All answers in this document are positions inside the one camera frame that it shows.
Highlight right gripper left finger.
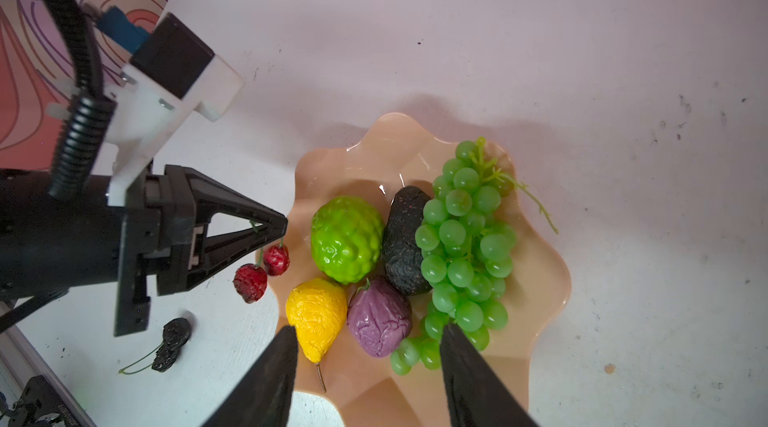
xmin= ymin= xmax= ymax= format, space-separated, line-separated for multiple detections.
xmin=203 ymin=325 xmax=299 ymax=427

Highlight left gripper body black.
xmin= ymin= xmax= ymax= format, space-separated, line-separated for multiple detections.
xmin=114 ymin=165 xmax=198 ymax=337

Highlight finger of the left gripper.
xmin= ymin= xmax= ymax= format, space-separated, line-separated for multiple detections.
xmin=191 ymin=224 xmax=287 ymax=283
xmin=181 ymin=167 xmax=288 ymax=229

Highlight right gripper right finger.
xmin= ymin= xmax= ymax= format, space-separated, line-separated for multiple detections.
xmin=440 ymin=323 xmax=536 ymax=427

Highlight red fake cherry pair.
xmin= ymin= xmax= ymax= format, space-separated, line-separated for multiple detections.
xmin=233 ymin=239 xmax=291 ymax=304

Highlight yellow fake pear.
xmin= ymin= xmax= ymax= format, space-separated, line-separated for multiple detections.
xmin=285 ymin=278 xmax=348 ymax=393

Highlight purple fake fruit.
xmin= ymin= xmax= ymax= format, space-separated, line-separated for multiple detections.
xmin=347 ymin=276 xmax=412 ymax=358

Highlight bumpy green fake fruit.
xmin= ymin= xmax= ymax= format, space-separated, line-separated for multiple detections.
xmin=310 ymin=196 xmax=384 ymax=285

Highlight green fake grape bunch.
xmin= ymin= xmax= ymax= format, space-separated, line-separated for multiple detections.
xmin=389 ymin=138 xmax=570 ymax=376

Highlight dark fake avocado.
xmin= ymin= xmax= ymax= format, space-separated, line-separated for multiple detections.
xmin=381 ymin=186 xmax=432 ymax=296

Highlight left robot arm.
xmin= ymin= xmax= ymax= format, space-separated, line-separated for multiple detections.
xmin=1 ymin=0 xmax=288 ymax=336

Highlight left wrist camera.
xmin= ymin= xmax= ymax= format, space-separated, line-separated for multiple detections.
xmin=95 ymin=7 xmax=244 ymax=207

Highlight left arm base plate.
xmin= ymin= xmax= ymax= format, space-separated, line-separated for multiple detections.
xmin=1 ymin=375 xmax=83 ymax=427

